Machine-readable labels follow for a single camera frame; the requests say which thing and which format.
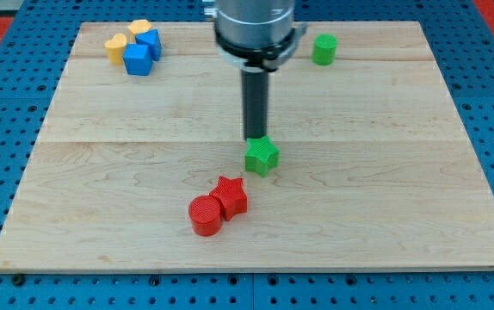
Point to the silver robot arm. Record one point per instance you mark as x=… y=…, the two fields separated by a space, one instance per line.
x=255 y=35

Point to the wooden board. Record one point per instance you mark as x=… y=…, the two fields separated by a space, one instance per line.
x=376 y=172

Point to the green star block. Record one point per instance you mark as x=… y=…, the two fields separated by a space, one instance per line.
x=261 y=156

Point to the red star block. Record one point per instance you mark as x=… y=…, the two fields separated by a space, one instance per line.
x=231 y=196

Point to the red cylinder block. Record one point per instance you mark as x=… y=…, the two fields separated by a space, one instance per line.
x=205 y=216

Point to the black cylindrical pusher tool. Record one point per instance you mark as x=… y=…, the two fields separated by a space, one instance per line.
x=255 y=95

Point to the green cylinder block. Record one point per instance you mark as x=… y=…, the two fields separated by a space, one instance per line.
x=324 y=49

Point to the blue cube block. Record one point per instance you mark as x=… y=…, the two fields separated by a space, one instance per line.
x=137 y=60

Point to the blue pentagon block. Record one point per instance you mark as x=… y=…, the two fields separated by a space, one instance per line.
x=151 y=39

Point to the yellow hexagon block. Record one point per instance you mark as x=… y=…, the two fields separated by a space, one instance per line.
x=136 y=27

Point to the yellow heart block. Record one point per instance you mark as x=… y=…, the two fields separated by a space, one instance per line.
x=115 y=48

